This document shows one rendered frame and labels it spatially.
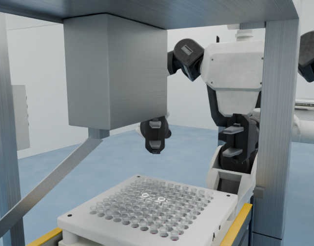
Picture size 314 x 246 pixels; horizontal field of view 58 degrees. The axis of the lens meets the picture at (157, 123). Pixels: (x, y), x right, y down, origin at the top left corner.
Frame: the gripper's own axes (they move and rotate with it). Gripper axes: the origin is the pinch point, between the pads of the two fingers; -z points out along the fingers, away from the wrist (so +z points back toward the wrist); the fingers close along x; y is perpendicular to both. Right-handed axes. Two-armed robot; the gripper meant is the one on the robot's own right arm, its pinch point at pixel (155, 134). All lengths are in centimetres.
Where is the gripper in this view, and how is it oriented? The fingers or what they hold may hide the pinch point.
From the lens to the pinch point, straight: 76.2
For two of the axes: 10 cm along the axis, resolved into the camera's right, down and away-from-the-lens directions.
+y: -10.0, 0.0, -0.4
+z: -0.4, -1.6, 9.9
